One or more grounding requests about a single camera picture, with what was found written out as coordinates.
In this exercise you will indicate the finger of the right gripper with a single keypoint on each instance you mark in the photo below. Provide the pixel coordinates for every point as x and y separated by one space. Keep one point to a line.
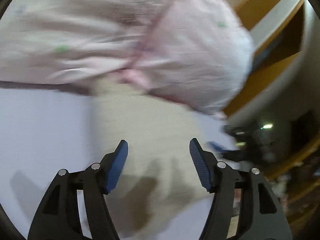
216 147

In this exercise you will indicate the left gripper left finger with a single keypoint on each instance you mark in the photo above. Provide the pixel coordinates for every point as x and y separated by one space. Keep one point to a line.
58 214

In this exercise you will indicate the beige cable-knit sweater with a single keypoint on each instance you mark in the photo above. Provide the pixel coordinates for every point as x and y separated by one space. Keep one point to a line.
159 194

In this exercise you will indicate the pink floral pillow right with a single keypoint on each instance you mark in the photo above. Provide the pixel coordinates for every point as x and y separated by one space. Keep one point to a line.
195 52

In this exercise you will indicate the pink floral pillow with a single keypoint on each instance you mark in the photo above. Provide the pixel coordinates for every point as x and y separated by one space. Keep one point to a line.
195 52
66 41

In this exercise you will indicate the pink floral pillow left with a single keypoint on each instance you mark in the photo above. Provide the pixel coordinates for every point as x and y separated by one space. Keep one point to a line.
66 41

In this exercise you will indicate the wooden door frame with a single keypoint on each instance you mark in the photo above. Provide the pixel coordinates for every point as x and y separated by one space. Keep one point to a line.
277 29

